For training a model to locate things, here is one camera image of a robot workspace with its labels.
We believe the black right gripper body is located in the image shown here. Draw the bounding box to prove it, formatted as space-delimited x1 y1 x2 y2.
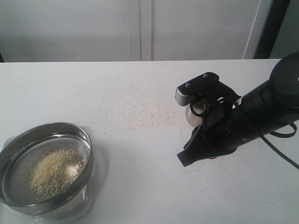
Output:
200 93 259 159

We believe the small stainless steel cup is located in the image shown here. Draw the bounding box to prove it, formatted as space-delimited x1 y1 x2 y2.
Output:
185 99 208 127

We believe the round steel mesh sieve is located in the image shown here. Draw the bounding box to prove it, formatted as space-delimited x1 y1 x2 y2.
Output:
0 122 94 214

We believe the clear glass bowl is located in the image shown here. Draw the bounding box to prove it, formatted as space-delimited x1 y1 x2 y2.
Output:
0 134 110 222

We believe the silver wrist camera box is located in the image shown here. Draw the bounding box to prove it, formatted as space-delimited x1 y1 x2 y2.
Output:
175 81 198 106

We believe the black camera cable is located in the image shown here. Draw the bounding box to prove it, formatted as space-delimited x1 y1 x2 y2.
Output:
189 93 299 170

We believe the dark vertical post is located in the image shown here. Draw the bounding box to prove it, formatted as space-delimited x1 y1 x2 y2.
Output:
253 0 291 59

